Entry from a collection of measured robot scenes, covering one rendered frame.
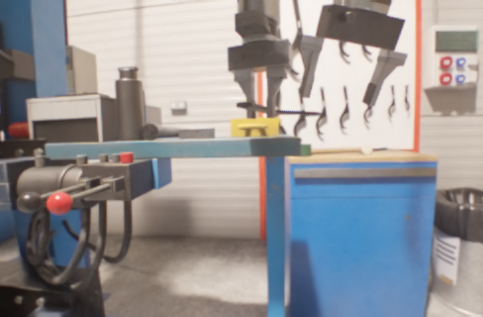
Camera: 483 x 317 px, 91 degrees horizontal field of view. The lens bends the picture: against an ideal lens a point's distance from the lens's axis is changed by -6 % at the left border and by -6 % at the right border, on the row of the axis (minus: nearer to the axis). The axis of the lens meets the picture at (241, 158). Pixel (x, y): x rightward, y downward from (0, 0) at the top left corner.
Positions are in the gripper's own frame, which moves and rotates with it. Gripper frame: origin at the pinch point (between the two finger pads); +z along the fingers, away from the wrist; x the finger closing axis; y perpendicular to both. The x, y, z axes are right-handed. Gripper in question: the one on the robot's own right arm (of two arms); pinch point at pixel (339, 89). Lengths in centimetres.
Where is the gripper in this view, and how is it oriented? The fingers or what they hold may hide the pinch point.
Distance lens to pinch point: 51.5
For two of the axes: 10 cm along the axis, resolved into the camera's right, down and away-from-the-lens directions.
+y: 1.0, 4.9, -8.6
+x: 9.9, 0.7, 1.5
